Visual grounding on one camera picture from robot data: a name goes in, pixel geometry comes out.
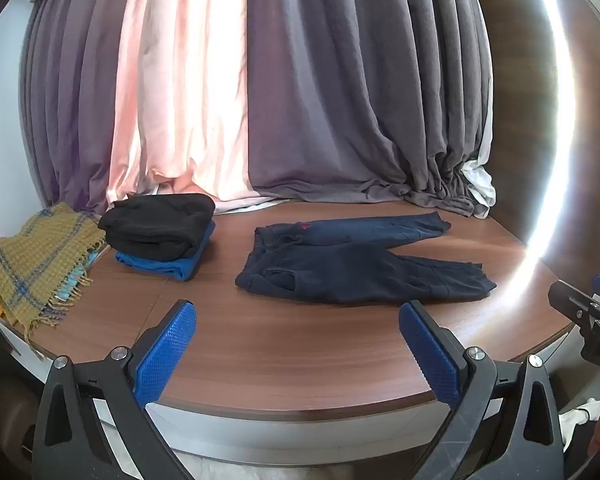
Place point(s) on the navy blue pants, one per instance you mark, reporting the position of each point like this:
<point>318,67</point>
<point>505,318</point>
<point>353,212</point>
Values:
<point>350,265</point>

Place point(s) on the white cloth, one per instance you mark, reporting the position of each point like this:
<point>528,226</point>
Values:
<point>577,412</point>

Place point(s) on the folded black garment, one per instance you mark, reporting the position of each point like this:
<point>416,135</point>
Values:
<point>160,225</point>

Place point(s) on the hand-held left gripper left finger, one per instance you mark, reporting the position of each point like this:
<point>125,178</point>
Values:
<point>167,350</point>

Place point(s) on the white sheer curtain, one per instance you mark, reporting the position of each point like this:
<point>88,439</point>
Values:
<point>482,185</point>

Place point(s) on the folded blue garment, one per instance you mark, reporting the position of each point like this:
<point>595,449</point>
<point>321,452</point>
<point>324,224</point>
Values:
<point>180,265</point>

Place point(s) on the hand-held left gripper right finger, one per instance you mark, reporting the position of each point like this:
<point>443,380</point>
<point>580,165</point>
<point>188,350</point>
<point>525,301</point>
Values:
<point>427,350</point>

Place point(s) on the grey curtain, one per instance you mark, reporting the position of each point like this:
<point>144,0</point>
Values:
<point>75,100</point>
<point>370,85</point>

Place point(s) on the yellow plaid fringed scarf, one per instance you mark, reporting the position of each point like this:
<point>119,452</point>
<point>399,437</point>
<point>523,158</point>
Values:
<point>30,270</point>

